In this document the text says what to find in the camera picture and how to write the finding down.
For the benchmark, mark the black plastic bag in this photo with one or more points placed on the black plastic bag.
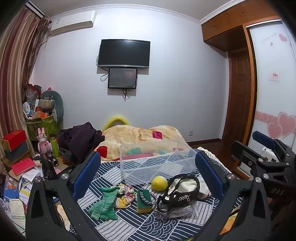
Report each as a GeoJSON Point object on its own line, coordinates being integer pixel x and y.
{"type": "Point", "coordinates": [49, 170]}

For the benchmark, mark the clear plastic storage bin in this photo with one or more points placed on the clear plastic storage bin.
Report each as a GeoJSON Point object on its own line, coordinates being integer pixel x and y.
{"type": "Point", "coordinates": [148, 172]}

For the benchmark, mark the pink rabbit toy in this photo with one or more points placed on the pink rabbit toy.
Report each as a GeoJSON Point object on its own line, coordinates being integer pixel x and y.
{"type": "Point", "coordinates": [44, 143]}

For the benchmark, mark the black mesh bag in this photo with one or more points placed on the black mesh bag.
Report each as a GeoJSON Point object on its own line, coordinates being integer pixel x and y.
{"type": "Point", "coordinates": [172, 201]}

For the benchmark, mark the dark purple clothes pile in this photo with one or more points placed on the dark purple clothes pile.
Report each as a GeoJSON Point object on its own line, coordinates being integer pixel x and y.
{"type": "Point", "coordinates": [79, 139]}

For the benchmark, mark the white wall outlet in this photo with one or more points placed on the white wall outlet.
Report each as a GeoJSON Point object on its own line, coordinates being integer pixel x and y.
{"type": "Point", "coordinates": [191, 132]}

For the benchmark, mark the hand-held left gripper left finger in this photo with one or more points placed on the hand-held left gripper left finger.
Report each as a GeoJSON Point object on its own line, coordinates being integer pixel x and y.
{"type": "Point", "coordinates": [86, 177]}

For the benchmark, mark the wall-mounted black television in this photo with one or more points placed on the wall-mounted black television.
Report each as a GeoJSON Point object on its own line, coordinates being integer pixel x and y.
{"type": "Point", "coordinates": [124, 53]}

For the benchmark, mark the black and white braided band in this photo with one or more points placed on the black and white braided band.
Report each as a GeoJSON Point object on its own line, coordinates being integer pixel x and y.
{"type": "Point", "coordinates": [148, 201]}

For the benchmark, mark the grey plush pillow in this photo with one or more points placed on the grey plush pillow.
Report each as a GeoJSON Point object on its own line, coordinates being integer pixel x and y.
{"type": "Point", "coordinates": [49, 102]}

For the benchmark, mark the navy patterned bed sheet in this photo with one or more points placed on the navy patterned bed sheet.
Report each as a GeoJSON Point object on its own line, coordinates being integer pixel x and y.
{"type": "Point", "coordinates": [143, 223]}

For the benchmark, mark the striped brown curtain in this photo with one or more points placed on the striped brown curtain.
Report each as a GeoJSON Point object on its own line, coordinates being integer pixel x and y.
{"type": "Point", "coordinates": [16, 69]}

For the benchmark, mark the white air conditioner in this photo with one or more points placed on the white air conditioner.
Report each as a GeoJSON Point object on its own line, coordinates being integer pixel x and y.
{"type": "Point", "coordinates": [71, 23]}

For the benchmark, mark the green knitted cloth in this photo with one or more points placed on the green knitted cloth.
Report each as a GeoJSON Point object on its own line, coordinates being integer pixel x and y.
{"type": "Point", "coordinates": [105, 204]}

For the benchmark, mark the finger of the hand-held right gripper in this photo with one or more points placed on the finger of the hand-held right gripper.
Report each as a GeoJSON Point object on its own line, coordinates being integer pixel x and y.
{"type": "Point", "coordinates": [242, 153]}
{"type": "Point", "coordinates": [263, 138]}

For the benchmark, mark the yellow printed blanket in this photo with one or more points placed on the yellow printed blanket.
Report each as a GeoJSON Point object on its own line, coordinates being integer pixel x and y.
{"type": "Point", "coordinates": [129, 134]}

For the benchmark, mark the green and yellow sponge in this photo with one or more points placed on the green and yellow sponge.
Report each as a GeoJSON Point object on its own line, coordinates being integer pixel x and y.
{"type": "Point", "coordinates": [143, 207]}

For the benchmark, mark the small black monitor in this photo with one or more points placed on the small black monitor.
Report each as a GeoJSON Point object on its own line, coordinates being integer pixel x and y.
{"type": "Point", "coordinates": [122, 78]}

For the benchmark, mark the cream cloth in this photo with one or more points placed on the cream cloth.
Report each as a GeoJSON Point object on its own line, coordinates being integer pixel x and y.
{"type": "Point", "coordinates": [185, 187]}

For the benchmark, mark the black flashlight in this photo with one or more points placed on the black flashlight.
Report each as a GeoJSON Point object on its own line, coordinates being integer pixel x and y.
{"type": "Point", "coordinates": [52, 158]}

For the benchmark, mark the wooden overhead cabinet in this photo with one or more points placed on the wooden overhead cabinet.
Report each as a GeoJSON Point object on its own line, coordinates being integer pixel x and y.
{"type": "Point", "coordinates": [229, 23]}

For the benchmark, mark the pile of papers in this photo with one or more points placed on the pile of papers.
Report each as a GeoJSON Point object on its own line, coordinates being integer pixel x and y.
{"type": "Point", "coordinates": [16, 197]}

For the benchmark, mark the white cloth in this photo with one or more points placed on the white cloth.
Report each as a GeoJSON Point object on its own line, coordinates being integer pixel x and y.
{"type": "Point", "coordinates": [204, 188]}

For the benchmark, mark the silver glitter pouch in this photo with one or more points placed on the silver glitter pouch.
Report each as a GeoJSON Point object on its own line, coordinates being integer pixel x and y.
{"type": "Point", "coordinates": [178, 212]}

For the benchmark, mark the white heart-print sliding door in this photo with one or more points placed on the white heart-print sliding door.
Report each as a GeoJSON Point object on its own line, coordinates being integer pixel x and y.
{"type": "Point", "coordinates": [270, 92]}

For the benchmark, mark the red box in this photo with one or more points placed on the red box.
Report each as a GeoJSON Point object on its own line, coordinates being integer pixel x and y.
{"type": "Point", "coordinates": [13, 139]}

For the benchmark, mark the grey box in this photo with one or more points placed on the grey box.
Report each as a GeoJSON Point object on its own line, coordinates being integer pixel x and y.
{"type": "Point", "coordinates": [18, 151]}

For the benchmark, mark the green fabric storage box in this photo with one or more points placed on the green fabric storage box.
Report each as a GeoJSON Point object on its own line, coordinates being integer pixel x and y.
{"type": "Point", "coordinates": [44, 127]}

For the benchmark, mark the yellow foam ball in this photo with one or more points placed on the yellow foam ball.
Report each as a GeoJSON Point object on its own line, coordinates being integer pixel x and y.
{"type": "Point", "coordinates": [159, 183]}

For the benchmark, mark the green bottle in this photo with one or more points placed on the green bottle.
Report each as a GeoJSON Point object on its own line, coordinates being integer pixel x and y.
{"type": "Point", "coordinates": [55, 148]}

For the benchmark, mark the floral fabric scrunchie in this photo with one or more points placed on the floral fabric scrunchie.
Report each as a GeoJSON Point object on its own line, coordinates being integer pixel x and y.
{"type": "Point", "coordinates": [123, 201]}
{"type": "Point", "coordinates": [126, 189]}

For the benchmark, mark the wooden door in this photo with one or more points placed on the wooden door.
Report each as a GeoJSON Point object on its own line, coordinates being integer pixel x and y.
{"type": "Point", "coordinates": [240, 99]}

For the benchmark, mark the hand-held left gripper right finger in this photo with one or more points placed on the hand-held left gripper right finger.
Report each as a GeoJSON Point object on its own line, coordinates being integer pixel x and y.
{"type": "Point", "coordinates": [210, 179]}

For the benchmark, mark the red book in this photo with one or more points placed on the red book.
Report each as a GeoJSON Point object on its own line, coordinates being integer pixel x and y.
{"type": "Point", "coordinates": [23, 166]}

